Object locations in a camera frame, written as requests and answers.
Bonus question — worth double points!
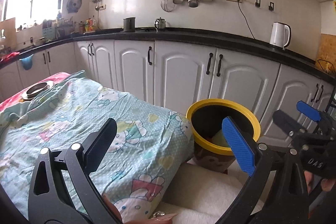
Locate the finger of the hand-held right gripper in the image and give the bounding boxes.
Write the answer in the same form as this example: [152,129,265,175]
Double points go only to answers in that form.
[297,101,336,132]
[272,109,309,136]

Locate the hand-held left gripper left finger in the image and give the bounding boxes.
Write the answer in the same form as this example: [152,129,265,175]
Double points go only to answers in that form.
[28,117,124,224]

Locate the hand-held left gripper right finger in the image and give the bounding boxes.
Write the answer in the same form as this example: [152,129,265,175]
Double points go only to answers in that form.
[215,116,309,224]

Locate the light green sock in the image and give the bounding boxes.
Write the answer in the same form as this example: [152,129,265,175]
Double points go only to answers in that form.
[211,130,231,148]

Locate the yellow-rimmed brown trash bin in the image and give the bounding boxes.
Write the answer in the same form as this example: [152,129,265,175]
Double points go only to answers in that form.
[186,98,262,174]

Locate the person's right hand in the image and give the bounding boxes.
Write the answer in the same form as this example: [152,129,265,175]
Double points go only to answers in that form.
[304,171,336,196]

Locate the light blue cartoon printed blanket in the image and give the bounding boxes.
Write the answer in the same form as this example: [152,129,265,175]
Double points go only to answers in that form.
[0,70,195,222]

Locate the white cushion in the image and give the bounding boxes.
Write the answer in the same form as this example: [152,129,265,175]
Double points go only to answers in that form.
[151,161,264,224]

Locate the white electric kettle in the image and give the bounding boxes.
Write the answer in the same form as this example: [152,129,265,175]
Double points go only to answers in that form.
[269,22,292,51]

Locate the round metal bowl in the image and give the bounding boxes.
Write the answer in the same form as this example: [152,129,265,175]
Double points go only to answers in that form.
[22,81,54,100]

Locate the white base cabinets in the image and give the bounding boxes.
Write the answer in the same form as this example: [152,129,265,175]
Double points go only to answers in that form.
[0,39,336,146]

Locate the pink cloth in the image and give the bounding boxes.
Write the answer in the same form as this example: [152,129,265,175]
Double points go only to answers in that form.
[102,194,179,224]

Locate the pink blanket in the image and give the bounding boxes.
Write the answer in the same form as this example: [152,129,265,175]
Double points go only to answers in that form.
[0,72,71,111]

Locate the blue hanging cloth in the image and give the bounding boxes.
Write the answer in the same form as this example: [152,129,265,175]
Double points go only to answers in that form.
[20,55,34,71]

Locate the black kitchen countertop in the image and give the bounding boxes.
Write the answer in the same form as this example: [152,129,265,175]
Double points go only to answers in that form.
[0,27,336,88]

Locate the group of condiment bottles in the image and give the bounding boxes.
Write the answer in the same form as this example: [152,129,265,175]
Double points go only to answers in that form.
[79,15,97,33]

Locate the dish rack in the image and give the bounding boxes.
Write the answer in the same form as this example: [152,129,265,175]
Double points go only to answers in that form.
[42,17,75,39]

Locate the black pot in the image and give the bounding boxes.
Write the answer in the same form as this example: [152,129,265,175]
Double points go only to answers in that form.
[123,17,136,32]

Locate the red cloth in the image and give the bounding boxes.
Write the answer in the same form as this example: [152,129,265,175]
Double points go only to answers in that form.
[0,52,20,62]

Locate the steel teapot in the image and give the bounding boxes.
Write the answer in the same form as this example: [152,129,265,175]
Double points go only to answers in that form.
[154,17,167,31]

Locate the wooden cutting board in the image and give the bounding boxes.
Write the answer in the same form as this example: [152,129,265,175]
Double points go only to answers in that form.
[0,17,16,42]

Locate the black power cord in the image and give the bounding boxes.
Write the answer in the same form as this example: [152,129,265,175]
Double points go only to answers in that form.
[238,0,256,39]

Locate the small wall fan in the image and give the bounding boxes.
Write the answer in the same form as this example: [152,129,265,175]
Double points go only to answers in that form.
[66,0,82,14]

